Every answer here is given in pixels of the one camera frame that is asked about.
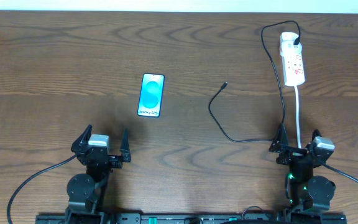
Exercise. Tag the white power strip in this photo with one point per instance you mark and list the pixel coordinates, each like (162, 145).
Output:
(293, 70)

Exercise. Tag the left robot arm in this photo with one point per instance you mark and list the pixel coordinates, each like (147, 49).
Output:
(86, 191)

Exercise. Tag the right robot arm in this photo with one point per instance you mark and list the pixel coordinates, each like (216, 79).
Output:
(309, 194)

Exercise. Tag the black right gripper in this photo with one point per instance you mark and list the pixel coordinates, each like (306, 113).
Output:
(290, 152)

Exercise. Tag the blue Samsung Galaxy smartphone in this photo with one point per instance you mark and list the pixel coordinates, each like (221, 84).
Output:
(150, 99)

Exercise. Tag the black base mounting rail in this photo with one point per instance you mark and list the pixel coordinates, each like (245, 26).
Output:
(136, 218)

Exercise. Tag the white USB charger plug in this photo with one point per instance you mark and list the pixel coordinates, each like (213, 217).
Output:
(290, 47)

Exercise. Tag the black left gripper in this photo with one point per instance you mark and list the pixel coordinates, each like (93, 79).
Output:
(124, 155)

